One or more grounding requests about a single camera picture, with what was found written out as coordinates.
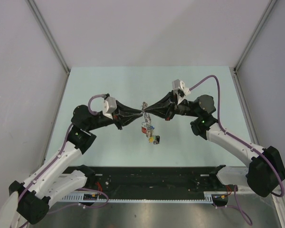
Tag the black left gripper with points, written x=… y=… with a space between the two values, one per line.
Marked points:
x=124 y=115

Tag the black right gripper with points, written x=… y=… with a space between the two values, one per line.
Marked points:
x=168 y=114

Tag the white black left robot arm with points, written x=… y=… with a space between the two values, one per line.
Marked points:
x=41 y=190

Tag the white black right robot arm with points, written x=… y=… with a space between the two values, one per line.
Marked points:
x=264 y=169

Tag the yellow key tag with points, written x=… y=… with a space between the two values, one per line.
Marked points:
x=152 y=139

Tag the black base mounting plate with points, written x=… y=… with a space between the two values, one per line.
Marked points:
x=161 y=180

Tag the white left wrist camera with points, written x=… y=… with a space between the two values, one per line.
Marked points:
x=109 y=107

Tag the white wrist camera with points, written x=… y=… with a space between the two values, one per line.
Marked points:
x=109 y=107
x=180 y=90

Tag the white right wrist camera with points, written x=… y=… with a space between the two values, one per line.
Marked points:
x=180 y=90

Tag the aluminium frame rail right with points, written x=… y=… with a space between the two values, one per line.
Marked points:
x=255 y=34

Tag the aluminium frame rail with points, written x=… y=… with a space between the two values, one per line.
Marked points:
x=48 y=34
x=255 y=34

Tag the white slotted cable duct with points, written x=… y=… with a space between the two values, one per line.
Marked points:
x=188 y=197

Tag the aluminium frame rail left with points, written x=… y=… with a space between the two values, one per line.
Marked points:
x=48 y=34

